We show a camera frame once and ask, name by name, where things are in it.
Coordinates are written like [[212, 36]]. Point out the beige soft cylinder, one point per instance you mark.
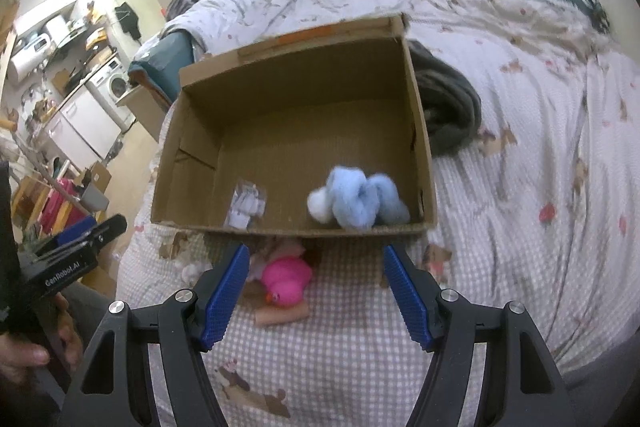
[[280, 314]]

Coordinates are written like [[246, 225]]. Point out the dark grey blanket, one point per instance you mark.
[[445, 107]]

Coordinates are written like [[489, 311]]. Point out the grey patterned pillow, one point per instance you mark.
[[182, 4]]

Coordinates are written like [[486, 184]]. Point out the white microwave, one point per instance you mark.
[[56, 28]]

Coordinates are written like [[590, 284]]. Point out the teal bed sheet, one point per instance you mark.
[[160, 62]]

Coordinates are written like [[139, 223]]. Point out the printed checkered quilt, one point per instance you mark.
[[525, 157]]

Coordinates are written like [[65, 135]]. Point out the black and white checkered cloth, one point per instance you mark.
[[595, 9]]

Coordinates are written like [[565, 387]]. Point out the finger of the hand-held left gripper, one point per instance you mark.
[[107, 231], [72, 232]]

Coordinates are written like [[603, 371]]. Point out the small brown cardboard box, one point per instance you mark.
[[97, 184]]

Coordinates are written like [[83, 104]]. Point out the white washing machine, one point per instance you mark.
[[112, 89]]

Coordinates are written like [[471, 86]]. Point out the blue fluffy sock bundle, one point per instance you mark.
[[350, 202]]

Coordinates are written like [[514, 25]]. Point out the white cabinet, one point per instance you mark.
[[82, 127]]

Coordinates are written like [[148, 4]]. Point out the black hanging garment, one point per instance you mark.
[[129, 21]]

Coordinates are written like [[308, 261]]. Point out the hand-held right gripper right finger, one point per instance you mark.
[[407, 297]]

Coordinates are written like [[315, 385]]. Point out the white rice cooker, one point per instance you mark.
[[27, 59]]

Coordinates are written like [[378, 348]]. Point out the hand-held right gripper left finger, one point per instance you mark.
[[227, 297]]

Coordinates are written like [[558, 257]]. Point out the person's left hand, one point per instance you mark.
[[67, 337]]

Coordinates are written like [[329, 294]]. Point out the pink bag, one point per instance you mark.
[[60, 207]]

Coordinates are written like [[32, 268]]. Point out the pink rubber duck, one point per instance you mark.
[[287, 279]]

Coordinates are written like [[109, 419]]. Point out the wooden bedside table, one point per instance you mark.
[[145, 112]]

